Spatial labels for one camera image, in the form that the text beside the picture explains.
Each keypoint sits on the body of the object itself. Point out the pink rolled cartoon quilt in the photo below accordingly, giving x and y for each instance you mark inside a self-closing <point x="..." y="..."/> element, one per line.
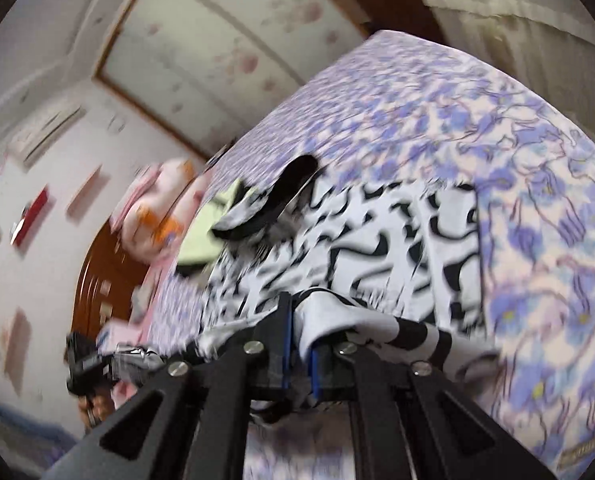
<point x="152" y="210"/>

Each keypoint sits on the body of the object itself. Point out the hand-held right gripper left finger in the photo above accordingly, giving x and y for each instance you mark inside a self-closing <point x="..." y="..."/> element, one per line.
<point x="272" y="355"/>

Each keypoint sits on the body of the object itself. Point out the white black printed jacket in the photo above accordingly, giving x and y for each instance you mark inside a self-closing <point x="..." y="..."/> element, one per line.
<point x="377" y="240"/>

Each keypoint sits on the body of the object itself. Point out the red wall shelf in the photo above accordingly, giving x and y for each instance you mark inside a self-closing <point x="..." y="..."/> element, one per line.
<point x="32" y="215"/>

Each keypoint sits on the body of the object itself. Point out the white air conditioner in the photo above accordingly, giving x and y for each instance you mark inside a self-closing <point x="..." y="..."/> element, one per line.
<point x="47" y="132"/>

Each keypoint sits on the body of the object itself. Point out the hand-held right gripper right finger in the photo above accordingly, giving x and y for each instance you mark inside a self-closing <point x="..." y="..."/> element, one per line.
<point x="327" y="375"/>

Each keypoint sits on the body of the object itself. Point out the brown wooden headboard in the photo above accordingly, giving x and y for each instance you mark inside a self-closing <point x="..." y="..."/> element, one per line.
<point x="102" y="280"/>

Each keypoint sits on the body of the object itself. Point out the purple floral bedspread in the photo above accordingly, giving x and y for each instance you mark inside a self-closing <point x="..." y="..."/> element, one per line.
<point x="427" y="110"/>

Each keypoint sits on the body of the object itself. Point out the light green garment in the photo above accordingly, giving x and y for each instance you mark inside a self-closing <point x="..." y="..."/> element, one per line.
<point x="207" y="230"/>

